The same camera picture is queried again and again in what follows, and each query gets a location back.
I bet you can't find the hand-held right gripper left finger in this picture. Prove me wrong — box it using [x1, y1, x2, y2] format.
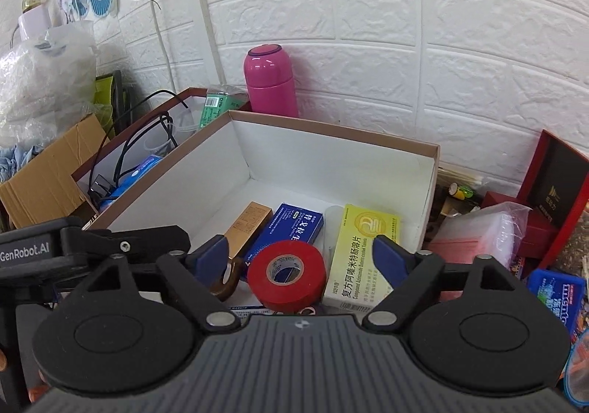
[85, 235, 241, 332]

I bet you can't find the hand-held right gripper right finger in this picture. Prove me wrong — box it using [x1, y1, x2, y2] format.
[363, 234, 519, 329]

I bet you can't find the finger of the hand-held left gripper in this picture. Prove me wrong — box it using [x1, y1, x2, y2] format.
[61, 224, 191, 267]

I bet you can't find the red tape roll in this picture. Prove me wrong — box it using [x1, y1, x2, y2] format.
[247, 241, 328, 315]

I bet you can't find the white cardboard box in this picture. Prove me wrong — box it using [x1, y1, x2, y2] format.
[82, 110, 441, 317]

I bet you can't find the clear blue plastic container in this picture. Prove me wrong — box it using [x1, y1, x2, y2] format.
[561, 335, 589, 409]

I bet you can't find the yellow white medicine box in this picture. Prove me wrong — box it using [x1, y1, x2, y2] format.
[322, 204, 401, 313]

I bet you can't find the brown wooden piece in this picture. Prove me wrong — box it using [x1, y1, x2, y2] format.
[211, 256, 244, 302]

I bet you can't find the golden brown slim box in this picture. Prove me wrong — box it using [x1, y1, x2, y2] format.
[225, 202, 274, 260]

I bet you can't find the white printed leaflet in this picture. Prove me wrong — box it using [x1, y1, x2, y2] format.
[228, 302, 318, 317]

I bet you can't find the blue white carton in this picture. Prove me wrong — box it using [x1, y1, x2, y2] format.
[99, 155, 165, 211]

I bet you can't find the brown corrugated cardboard box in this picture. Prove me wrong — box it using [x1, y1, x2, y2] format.
[0, 113, 109, 230]

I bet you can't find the blue medicine box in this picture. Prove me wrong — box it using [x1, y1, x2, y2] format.
[239, 203, 324, 282]

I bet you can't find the pink pack in plastic bag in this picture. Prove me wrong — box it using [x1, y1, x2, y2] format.
[423, 201, 533, 269]

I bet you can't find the yellow green small bottle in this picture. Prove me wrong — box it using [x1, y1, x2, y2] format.
[448, 182, 475, 201]

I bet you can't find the small red box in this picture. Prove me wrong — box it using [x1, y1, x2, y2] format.
[481, 191, 521, 211]

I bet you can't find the yellow green bag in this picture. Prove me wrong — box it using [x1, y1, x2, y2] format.
[94, 74, 123, 137]

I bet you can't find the brown rimmed cardboard box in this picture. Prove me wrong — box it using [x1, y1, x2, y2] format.
[70, 88, 253, 217]

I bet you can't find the green packet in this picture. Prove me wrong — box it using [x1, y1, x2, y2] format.
[199, 91, 250, 133]

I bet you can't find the blue mint tin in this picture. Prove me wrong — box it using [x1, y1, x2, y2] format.
[526, 269, 588, 343]

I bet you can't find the clear plastic bag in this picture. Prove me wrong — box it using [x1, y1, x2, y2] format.
[0, 21, 100, 147]

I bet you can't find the pink thermos bottle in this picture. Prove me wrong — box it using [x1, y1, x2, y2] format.
[243, 45, 300, 119]

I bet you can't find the red gift box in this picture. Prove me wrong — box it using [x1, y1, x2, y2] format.
[515, 130, 589, 271]

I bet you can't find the white plant pot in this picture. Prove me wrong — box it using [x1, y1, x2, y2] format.
[18, 5, 52, 42]

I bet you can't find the black cable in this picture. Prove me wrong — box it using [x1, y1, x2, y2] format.
[89, 90, 190, 198]

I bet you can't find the white power cable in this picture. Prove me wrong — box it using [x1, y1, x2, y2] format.
[137, 0, 178, 94]

